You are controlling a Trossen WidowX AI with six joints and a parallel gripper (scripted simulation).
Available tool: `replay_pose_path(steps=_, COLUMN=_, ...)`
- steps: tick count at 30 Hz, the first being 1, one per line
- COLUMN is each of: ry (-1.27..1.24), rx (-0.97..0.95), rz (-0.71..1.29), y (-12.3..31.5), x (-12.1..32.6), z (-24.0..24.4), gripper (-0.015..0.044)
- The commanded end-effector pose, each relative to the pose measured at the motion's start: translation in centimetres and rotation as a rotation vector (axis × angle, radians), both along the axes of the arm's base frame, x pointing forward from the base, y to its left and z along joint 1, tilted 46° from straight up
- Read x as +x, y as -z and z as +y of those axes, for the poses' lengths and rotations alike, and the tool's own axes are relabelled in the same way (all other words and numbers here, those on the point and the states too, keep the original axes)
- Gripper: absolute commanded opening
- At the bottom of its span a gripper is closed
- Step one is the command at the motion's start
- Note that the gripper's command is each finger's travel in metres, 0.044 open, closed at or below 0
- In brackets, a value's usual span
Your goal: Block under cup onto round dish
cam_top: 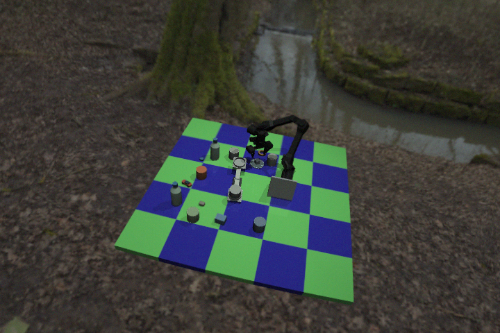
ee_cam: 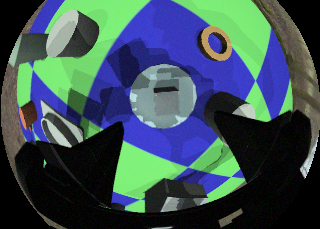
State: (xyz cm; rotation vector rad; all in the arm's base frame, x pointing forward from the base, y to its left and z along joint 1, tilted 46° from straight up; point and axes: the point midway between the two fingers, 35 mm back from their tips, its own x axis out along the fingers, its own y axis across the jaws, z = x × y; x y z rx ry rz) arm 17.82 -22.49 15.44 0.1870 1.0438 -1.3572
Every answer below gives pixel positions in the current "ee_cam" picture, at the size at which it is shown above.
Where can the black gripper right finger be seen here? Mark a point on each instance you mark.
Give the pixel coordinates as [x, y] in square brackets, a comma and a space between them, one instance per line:
[250, 140]

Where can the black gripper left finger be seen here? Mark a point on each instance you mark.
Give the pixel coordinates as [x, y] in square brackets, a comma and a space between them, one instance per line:
[91, 163]

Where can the tan ring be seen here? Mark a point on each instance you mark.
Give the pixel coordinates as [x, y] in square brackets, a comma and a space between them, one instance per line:
[204, 46]

